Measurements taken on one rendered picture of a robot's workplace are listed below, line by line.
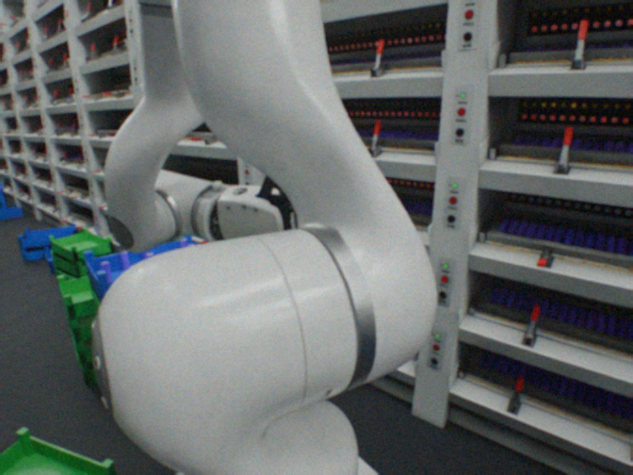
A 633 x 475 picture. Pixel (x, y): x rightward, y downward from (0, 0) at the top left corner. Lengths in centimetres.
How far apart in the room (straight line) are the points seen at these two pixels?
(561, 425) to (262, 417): 95
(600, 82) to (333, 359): 74
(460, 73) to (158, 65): 62
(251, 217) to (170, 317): 30
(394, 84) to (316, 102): 75
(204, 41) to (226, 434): 22
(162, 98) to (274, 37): 29
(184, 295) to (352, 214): 11
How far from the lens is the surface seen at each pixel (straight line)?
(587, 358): 101
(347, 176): 24
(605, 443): 112
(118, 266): 120
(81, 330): 138
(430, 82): 94
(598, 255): 94
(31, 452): 130
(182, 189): 57
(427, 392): 116
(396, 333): 25
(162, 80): 51
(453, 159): 92
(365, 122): 122
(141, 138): 51
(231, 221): 51
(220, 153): 144
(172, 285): 21
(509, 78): 89
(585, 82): 87
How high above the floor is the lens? 82
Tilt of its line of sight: 18 degrees down
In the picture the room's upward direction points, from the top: straight up
